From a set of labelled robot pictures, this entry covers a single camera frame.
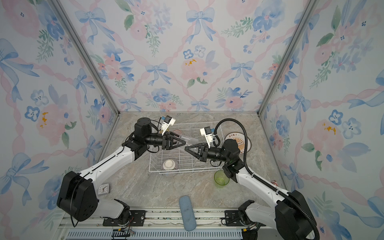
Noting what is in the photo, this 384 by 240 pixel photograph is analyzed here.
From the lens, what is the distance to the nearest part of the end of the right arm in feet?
2.03

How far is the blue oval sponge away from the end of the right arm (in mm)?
299

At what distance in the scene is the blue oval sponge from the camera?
0.72 meters

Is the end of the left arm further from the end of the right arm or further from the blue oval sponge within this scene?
the blue oval sponge
